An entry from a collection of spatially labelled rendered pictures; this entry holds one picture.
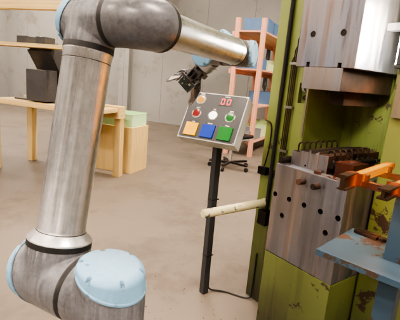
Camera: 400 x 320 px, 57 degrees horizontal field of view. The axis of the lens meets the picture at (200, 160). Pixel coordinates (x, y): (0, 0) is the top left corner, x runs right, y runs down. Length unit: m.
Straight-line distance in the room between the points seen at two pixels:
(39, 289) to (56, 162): 0.28
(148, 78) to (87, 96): 9.61
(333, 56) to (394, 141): 0.43
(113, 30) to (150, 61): 9.63
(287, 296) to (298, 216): 0.40
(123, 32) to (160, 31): 0.08
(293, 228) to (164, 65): 8.76
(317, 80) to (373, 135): 0.54
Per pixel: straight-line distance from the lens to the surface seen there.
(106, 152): 4.98
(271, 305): 2.02
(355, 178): 1.18
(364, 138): 2.16
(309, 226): 1.73
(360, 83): 1.80
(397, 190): 1.14
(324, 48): 1.74
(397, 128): 1.70
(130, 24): 0.83
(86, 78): 0.88
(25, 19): 13.40
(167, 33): 0.86
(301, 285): 1.84
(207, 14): 9.89
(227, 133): 1.90
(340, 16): 1.73
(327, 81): 1.71
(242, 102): 1.97
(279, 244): 1.87
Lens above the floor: 1.27
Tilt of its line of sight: 12 degrees down
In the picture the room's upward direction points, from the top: 5 degrees clockwise
